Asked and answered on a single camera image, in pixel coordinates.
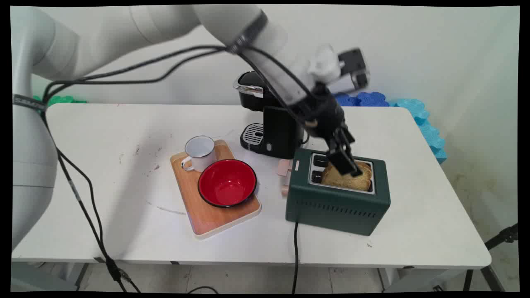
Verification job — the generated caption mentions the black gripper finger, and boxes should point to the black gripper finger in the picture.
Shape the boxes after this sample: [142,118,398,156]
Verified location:
[326,133,341,156]
[330,127,364,176]

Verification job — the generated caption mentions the dark green toaster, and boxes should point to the dark green toaster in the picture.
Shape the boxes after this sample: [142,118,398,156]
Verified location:
[277,148,391,237]

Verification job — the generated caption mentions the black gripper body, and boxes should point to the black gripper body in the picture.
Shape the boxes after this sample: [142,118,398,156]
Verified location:
[295,83,347,140]

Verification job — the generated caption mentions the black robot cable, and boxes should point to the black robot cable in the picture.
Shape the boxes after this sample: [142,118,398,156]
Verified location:
[41,45,323,293]

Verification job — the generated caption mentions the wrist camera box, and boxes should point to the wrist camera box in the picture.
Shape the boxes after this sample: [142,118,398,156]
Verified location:
[308,44,371,95]

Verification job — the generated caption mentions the red bowl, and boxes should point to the red bowl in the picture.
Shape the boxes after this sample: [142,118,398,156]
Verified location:
[198,159,258,208]

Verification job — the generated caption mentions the black tripod leg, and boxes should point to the black tripod leg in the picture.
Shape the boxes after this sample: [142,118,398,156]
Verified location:
[463,223,519,292]

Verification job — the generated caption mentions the toasted bread slice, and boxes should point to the toasted bread slice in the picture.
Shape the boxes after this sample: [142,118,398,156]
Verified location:
[321,161,373,192]

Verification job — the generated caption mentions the black coffee machine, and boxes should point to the black coffee machine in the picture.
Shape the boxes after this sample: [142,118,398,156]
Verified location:
[233,71,310,160]

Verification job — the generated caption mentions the black toaster power cord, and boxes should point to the black toaster power cord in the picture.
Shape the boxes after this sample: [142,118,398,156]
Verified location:
[291,221,299,294]

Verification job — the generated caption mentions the light blue foam mat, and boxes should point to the light blue foam mat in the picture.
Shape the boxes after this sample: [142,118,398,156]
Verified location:
[388,98,448,165]

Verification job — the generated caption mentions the white enamel mug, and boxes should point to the white enamel mug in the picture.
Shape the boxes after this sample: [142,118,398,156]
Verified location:
[181,135,217,173]

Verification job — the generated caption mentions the wooden cutting board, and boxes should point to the wooden cutting board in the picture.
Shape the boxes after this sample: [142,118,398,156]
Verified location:
[170,139,262,240]

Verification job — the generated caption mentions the green foam mat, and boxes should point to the green foam mat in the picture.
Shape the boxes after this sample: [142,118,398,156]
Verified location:
[32,96,87,109]

